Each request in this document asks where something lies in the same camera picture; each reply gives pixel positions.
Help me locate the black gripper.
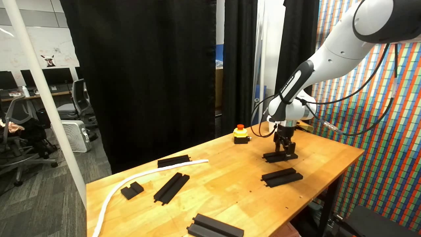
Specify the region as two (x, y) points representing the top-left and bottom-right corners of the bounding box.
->
(273, 125), (298, 157)

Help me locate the black grooved track piece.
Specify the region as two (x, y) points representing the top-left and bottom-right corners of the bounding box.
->
(152, 171), (191, 207)
(262, 150), (300, 165)
(260, 166), (304, 190)
(156, 154), (192, 168)
(185, 212), (246, 237)

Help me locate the yellow red emergency stop button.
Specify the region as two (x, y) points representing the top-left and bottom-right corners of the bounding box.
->
(231, 122), (251, 145)

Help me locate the black table leg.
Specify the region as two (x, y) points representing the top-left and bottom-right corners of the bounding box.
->
(316, 176), (341, 237)

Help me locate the brown cardboard box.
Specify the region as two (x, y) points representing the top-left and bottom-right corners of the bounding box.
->
(214, 67), (226, 112)

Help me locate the narrow black curtain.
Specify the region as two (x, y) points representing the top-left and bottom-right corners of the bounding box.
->
(222, 0), (260, 129)

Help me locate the white curved plastic tube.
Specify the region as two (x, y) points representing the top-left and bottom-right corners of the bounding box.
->
(91, 158), (210, 237)

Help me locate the multicoloured patterned backdrop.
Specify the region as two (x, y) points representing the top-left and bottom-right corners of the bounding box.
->
(306, 0), (421, 234)

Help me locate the black seat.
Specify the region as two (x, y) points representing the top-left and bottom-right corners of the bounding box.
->
(334, 204), (412, 237)

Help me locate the black curtain beside patterned backdrop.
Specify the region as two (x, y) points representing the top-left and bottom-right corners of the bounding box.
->
(275, 0), (321, 133)

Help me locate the wide black curtain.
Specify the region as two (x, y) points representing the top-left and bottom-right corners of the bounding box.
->
(58, 0), (217, 174)

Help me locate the small black grooved block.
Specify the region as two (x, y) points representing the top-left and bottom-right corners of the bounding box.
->
(119, 180), (144, 201)

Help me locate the grey office chair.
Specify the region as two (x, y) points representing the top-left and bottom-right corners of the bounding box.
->
(69, 78), (98, 130)
(0, 95), (59, 187)

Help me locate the white box on floor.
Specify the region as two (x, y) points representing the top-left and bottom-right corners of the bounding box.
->
(60, 118), (92, 154)

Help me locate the white slanted pole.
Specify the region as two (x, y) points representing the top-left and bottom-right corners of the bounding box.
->
(0, 0), (88, 208)

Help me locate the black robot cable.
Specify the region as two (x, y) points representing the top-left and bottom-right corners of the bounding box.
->
(250, 41), (396, 140)

